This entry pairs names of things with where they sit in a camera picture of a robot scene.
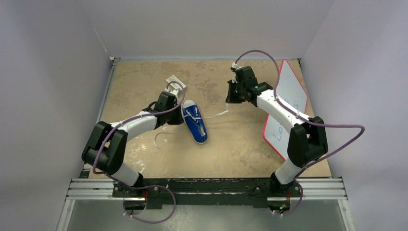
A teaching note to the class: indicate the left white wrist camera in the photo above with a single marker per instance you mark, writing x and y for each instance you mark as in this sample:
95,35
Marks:
176,91

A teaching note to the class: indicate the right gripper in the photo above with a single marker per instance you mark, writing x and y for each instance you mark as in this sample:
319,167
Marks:
231,94

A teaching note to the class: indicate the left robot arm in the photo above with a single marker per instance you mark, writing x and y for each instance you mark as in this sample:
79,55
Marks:
105,148

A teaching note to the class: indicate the small white cardboard box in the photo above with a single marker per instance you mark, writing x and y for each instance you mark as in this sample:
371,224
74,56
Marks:
174,83

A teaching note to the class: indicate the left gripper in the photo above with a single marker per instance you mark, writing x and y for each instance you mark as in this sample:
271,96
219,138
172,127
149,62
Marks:
179,120

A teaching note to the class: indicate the blue canvas sneaker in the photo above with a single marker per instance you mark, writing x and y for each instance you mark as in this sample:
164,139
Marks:
192,117

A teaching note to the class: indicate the white shoelace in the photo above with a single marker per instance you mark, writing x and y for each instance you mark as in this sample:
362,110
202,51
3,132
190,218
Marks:
219,114

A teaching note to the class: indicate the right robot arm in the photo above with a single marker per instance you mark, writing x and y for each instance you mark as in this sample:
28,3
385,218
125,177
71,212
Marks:
307,136

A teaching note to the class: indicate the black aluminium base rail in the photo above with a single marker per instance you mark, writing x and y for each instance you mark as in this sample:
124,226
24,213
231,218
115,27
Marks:
255,192

